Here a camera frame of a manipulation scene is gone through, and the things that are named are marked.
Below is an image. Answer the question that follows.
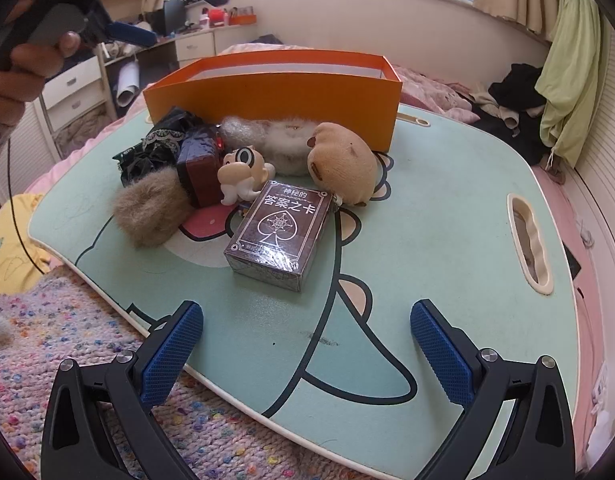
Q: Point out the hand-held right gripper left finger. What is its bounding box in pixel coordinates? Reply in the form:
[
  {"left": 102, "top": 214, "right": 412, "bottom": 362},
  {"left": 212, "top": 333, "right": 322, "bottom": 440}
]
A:
[{"left": 39, "top": 300, "right": 205, "bottom": 480}]

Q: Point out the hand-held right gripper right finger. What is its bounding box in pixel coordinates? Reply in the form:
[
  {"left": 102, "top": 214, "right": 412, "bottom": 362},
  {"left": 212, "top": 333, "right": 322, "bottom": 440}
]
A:
[{"left": 410, "top": 299, "right": 577, "bottom": 480}]

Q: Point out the orange cardboard box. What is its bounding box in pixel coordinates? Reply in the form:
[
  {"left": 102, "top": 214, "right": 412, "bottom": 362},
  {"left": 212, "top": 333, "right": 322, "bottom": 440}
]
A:
[{"left": 142, "top": 49, "right": 403, "bottom": 153}]

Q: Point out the dark red pouch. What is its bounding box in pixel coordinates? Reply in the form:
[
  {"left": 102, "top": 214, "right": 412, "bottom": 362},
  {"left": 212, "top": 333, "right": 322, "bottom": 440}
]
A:
[{"left": 176, "top": 127, "right": 226, "bottom": 208}]

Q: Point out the dark playing card box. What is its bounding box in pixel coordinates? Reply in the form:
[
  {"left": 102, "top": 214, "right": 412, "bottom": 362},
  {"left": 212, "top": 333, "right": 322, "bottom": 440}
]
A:
[{"left": 224, "top": 179, "right": 335, "bottom": 295}]

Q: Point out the cartoon figure keychain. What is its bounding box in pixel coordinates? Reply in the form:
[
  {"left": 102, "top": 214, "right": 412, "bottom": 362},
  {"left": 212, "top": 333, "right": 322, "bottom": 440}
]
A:
[{"left": 218, "top": 145, "right": 274, "bottom": 207}]

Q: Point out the white fluffy plush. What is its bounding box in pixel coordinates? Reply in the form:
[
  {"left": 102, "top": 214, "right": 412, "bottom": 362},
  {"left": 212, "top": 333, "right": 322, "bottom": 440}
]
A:
[{"left": 220, "top": 115, "right": 321, "bottom": 177}]

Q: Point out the brown capybara plush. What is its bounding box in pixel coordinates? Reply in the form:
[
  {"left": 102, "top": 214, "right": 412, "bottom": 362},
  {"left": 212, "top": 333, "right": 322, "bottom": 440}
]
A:
[{"left": 306, "top": 121, "right": 379, "bottom": 207}]

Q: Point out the mint cartoon lap desk desktop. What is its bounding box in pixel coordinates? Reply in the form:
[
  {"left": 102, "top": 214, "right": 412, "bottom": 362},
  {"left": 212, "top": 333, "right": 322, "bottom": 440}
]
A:
[{"left": 26, "top": 102, "right": 588, "bottom": 473}]

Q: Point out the person's left hand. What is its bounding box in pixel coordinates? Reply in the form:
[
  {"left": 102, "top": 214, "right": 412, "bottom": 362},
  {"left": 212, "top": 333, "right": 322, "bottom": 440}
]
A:
[{"left": 0, "top": 0, "right": 83, "bottom": 128}]

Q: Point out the black monitor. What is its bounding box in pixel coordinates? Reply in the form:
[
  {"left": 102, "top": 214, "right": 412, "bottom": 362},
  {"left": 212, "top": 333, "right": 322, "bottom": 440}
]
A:
[{"left": 162, "top": 0, "right": 187, "bottom": 36}]

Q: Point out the rolled white paper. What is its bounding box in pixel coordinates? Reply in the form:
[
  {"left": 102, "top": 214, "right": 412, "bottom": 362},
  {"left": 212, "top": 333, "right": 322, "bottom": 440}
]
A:
[{"left": 115, "top": 61, "right": 141, "bottom": 107}]

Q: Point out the white two-drawer cabinet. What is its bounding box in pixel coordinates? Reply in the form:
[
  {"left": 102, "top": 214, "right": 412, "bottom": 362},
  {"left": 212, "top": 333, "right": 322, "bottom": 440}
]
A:
[{"left": 42, "top": 55, "right": 114, "bottom": 132}]

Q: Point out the pink speckled knit cloth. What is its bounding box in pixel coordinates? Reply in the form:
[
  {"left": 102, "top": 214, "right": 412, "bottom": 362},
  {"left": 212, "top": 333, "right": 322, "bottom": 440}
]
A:
[{"left": 0, "top": 265, "right": 388, "bottom": 480}]

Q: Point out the black lace fabric bundle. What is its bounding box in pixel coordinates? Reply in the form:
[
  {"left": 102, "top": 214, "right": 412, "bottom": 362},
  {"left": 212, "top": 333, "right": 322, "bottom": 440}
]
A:
[{"left": 115, "top": 106, "right": 203, "bottom": 186}]

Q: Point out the brown fluffy pom-pom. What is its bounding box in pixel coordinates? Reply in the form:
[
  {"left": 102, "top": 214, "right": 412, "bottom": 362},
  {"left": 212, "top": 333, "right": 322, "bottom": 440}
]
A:
[{"left": 112, "top": 167, "right": 191, "bottom": 248}]

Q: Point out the black flat object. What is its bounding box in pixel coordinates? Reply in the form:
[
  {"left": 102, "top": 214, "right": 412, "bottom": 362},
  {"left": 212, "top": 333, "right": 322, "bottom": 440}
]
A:
[{"left": 561, "top": 241, "right": 584, "bottom": 279}]

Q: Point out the pink bed sheet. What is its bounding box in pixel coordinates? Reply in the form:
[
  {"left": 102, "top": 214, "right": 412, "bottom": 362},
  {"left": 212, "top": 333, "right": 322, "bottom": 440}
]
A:
[{"left": 22, "top": 42, "right": 615, "bottom": 468}]

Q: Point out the yellow cloth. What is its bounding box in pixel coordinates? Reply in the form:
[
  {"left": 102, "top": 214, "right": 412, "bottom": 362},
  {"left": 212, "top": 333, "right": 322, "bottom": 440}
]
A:
[{"left": 0, "top": 192, "right": 53, "bottom": 297}]

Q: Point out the white slatted panel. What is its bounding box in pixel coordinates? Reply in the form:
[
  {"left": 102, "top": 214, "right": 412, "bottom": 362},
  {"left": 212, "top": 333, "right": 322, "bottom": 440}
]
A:
[{"left": 572, "top": 25, "right": 615, "bottom": 273}]

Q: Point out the pink floral blanket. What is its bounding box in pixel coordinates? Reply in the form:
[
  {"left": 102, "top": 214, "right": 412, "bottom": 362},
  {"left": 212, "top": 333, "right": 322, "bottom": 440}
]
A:
[{"left": 220, "top": 42, "right": 481, "bottom": 123}]

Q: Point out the dark clothes pile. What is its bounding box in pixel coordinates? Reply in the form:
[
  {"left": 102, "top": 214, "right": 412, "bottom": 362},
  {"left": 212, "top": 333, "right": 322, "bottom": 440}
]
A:
[{"left": 470, "top": 62, "right": 549, "bottom": 161}]

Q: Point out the light green cloth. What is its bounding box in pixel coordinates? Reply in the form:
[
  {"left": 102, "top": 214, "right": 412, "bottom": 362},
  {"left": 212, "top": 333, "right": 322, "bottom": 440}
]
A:
[{"left": 535, "top": 0, "right": 607, "bottom": 168}]

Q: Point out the black cable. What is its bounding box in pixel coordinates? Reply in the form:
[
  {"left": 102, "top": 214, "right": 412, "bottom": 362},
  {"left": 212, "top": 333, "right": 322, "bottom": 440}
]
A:
[{"left": 6, "top": 130, "right": 51, "bottom": 273}]

